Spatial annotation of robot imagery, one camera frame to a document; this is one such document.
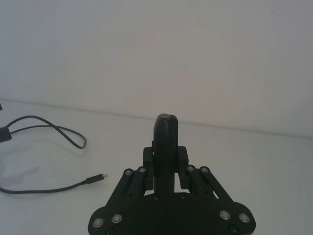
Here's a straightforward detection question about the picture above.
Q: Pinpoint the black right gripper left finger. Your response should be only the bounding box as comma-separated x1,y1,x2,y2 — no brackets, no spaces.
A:
90,113,174,229

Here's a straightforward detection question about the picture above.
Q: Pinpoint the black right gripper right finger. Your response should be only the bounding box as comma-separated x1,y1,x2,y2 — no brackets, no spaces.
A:
172,114,256,228

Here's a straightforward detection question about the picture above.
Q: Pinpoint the white table cloth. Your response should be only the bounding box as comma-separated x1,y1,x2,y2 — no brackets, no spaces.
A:
0,97,313,235

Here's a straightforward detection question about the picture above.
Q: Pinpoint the black adapter box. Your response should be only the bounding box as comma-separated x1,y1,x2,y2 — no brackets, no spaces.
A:
0,126,12,143

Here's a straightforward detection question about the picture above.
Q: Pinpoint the black cable with plug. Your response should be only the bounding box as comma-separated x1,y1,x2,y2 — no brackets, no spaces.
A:
0,172,109,196

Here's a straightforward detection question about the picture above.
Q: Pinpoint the black looped cable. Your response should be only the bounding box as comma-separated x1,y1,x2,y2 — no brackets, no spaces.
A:
6,116,88,149

